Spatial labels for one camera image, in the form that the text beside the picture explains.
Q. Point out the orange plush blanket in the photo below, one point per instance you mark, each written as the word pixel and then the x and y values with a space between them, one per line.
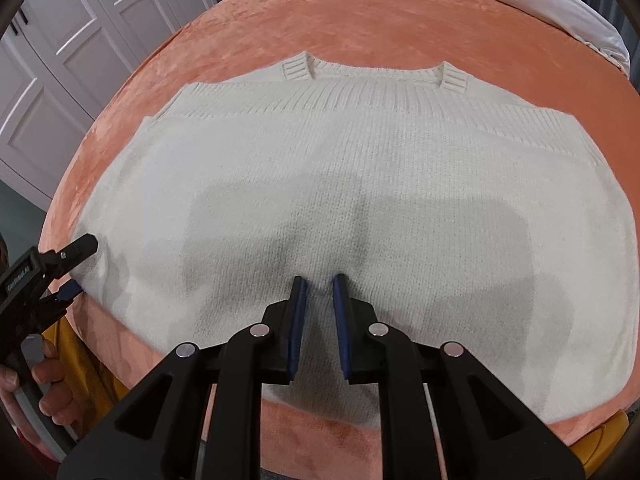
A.
pixel 375 25

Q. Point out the cream knit cardigan sweater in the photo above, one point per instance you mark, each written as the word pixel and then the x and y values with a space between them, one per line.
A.
pixel 350 185

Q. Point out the yellow cloth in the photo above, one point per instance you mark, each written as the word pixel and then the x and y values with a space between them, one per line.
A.
pixel 85 375

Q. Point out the grey curtain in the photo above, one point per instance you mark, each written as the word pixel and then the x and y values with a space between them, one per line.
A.
pixel 617 25

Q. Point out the person's left hand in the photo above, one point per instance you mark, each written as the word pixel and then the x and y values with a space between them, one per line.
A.
pixel 57 385

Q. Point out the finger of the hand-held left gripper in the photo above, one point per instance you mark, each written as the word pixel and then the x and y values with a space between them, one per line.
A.
pixel 75 252
pixel 70 291

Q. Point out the white panelled wardrobe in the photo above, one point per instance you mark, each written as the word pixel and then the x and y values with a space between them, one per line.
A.
pixel 75 35

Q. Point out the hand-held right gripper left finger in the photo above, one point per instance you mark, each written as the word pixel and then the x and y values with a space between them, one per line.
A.
pixel 297 330

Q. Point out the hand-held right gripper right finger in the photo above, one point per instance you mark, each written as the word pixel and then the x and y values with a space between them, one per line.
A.
pixel 341 330

